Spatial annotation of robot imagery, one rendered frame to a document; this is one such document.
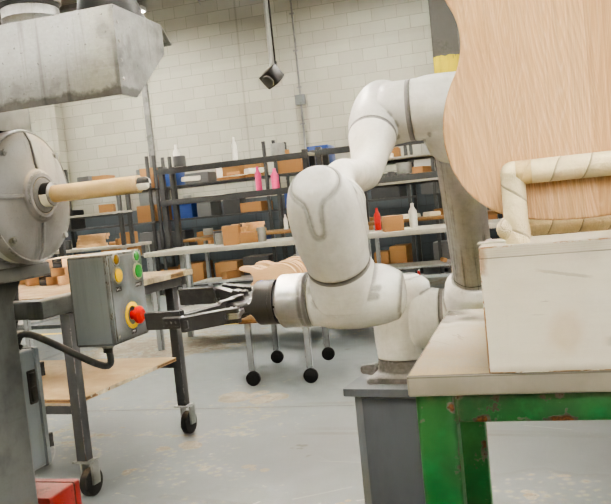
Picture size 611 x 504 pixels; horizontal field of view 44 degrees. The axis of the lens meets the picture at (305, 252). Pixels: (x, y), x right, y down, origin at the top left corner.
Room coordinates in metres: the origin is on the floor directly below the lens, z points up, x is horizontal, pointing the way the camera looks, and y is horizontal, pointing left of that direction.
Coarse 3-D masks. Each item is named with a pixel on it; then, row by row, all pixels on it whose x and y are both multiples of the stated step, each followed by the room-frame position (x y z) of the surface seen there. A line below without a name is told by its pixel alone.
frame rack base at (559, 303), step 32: (480, 256) 1.02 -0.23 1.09; (512, 256) 1.00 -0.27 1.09; (544, 256) 0.99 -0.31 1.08; (576, 256) 0.98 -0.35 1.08; (608, 256) 0.97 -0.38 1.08; (512, 288) 1.00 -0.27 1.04; (544, 288) 0.99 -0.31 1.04; (576, 288) 0.98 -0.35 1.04; (608, 288) 0.97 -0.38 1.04; (512, 320) 1.01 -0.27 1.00; (544, 320) 0.99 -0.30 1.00; (576, 320) 0.98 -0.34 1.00; (608, 320) 0.97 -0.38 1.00; (512, 352) 1.01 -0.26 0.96; (544, 352) 0.99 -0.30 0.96; (576, 352) 0.98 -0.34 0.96; (608, 352) 0.97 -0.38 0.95
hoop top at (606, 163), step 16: (528, 160) 1.01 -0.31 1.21; (544, 160) 1.00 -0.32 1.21; (560, 160) 1.00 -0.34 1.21; (576, 160) 0.99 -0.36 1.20; (592, 160) 0.98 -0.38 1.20; (608, 160) 0.98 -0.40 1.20; (528, 176) 1.01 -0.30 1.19; (544, 176) 1.00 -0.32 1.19; (560, 176) 1.00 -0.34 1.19; (576, 176) 0.99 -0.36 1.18; (592, 176) 0.99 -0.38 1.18
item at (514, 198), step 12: (504, 180) 1.02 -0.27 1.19; (516, 180) 1.01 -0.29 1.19; (504, 192) 1.02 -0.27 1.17; (516, 192) 1.01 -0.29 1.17; (504, 204) 1.02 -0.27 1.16; (516, 204) 1.01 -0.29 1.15; (504, 216) 1.02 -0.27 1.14; (516, 216) 1.01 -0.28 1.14; (516, 228) 1.01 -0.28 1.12; (528, 228) 1.02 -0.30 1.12; (516, 240) 1.01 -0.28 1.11; (528, 240) 1.01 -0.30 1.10
